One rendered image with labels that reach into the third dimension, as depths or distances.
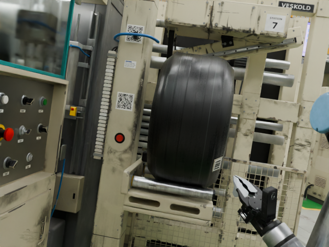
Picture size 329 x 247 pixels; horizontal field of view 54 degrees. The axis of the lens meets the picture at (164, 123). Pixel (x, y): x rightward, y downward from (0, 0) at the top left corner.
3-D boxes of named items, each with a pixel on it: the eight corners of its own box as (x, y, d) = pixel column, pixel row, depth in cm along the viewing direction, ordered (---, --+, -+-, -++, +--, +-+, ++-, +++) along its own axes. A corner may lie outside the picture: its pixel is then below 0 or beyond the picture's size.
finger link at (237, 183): (223, 185, 117) (238, 207, 112) (228, 176, 112) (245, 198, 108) (229, 183, 118) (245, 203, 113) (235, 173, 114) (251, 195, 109)
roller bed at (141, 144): (122, 158, 180) (129, 105, 178) (128, 155, 194) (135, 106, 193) (156, 164, 177) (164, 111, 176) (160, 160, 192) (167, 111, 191)
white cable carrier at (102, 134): (93, 158, 142) (108, 50, 139) (96, 156, 147) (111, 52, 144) (103, 160, 141) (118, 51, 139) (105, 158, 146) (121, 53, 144)
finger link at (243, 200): (232, 191, 110) (248, 212, 106) (234, 189, 109) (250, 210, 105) (242, 186, 113) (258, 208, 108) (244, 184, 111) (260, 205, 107)
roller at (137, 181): (129, 186, 132) (130, 176, 131) (130, 184, 136) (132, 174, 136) (214, 202, 128) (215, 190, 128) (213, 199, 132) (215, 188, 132)
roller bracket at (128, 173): (119, 194, 128) (123, 170, 128) (138, 175, 168) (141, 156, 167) (128, 195, 128) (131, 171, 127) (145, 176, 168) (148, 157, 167)
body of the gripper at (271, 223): (235, 209, 113) (257, 240, 106) (245, 197, 107) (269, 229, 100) (250, 202, 116) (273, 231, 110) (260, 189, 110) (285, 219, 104)
